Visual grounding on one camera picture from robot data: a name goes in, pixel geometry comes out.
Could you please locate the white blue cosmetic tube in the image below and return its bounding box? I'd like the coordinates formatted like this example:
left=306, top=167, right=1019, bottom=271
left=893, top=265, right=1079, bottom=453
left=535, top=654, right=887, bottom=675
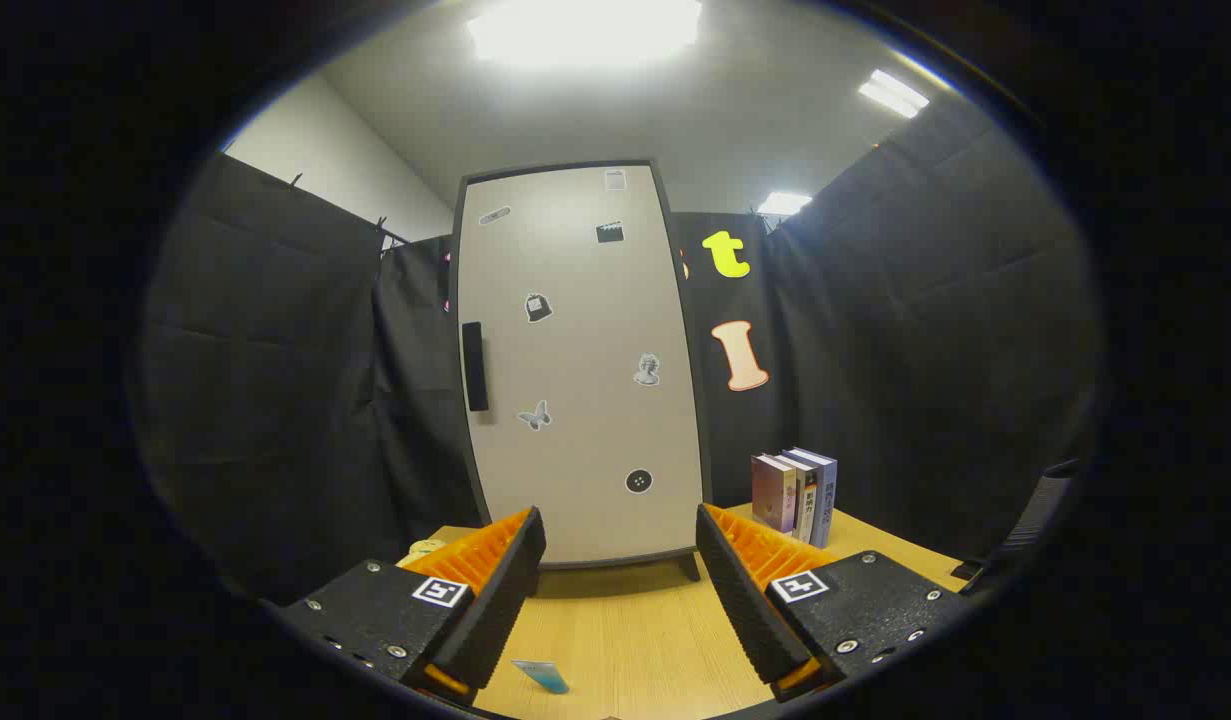
left=512, top=660, right=570, bottom=694

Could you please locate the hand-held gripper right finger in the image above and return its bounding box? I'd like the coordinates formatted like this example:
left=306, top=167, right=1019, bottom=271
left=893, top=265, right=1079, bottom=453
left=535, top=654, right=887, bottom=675
left=695, top=503, right=971, bottom=703

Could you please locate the blue grey book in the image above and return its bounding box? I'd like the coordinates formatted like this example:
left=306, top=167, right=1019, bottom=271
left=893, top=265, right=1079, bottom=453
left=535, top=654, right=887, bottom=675
left=787, top=447, right=838, bottom=549

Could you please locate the pink book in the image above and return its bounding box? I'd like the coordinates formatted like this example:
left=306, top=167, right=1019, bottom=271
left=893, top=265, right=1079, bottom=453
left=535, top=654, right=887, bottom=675
left=752, top=455, right=798, bottom=533

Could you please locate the dark grey cabinet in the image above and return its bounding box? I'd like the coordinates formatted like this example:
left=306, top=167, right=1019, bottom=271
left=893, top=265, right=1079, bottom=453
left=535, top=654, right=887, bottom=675
left=451, top=158, right=716, bottom=583

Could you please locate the large ceiling light panel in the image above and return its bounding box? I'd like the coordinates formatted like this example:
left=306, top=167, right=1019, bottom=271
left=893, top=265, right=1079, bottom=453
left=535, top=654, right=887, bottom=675
left=467, top=0, right=703, bottom=66

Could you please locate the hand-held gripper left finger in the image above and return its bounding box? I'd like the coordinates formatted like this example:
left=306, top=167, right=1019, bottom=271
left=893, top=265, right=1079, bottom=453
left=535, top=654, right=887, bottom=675
left=275, top=505, right=548, bottom=706

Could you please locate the black backdrop cloth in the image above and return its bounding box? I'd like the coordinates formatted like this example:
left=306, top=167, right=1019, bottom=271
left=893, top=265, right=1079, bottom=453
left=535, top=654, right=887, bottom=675
left=140, top=95, right=1106, bottom=601

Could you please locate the black door handle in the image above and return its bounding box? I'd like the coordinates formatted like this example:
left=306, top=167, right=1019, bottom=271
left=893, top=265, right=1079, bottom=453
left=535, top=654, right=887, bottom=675
left=461, top=322, right=490, bottom=413

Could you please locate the black ribbed object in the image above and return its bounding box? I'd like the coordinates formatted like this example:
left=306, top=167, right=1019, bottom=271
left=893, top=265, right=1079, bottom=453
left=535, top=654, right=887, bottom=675
left=950, top=458, right=1081, bottom=596

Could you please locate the white spine book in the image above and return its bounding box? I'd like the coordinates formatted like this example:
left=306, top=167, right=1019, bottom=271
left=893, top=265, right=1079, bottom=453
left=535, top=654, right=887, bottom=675
left=775, top=453, right=819, bottom=543

